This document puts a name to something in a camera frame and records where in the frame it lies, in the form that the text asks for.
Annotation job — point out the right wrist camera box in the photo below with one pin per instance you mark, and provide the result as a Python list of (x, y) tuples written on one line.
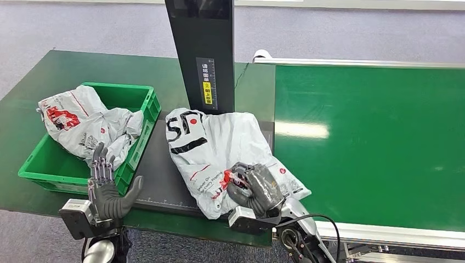
[(243, 219)]

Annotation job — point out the green plastic basket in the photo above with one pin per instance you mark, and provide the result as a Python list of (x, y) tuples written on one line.
[(120, 96)]

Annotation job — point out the white SF courier package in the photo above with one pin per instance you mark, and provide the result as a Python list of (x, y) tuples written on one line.
[(225, 141)]

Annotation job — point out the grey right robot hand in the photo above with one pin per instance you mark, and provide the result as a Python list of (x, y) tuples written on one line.
[(263, 188)]

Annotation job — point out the white conveyor end cap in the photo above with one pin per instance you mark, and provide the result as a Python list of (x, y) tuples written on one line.
[(261, 55)]

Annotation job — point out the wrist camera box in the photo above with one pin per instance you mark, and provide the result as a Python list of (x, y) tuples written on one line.
[(74, 216), (243, 219)]

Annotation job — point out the black weighing scale with column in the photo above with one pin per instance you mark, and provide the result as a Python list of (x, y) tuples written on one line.
[(203, 43)]

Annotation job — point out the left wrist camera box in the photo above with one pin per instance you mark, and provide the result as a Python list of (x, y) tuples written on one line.
[(74, 216)]

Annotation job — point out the white package with red print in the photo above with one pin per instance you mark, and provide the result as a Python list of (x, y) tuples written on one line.
[(87, 123)]

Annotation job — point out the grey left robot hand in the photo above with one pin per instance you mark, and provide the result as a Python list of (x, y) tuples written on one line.
[(107, 199)]

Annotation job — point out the green belt conveyor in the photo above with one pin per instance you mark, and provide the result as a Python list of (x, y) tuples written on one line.
[(381, 145)]

